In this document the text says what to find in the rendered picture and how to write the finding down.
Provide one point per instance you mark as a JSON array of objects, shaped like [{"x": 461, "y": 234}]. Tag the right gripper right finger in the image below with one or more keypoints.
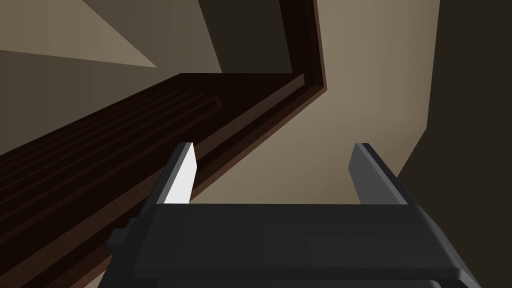
[{"x": 376, "y": 184}]

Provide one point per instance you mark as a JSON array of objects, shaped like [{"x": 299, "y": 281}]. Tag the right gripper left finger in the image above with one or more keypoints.
[{"x": 180, "y": 180}]

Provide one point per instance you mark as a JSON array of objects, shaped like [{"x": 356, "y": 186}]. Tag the dark brown wooden door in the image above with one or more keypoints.
[{"x": 100, "y": 160}]

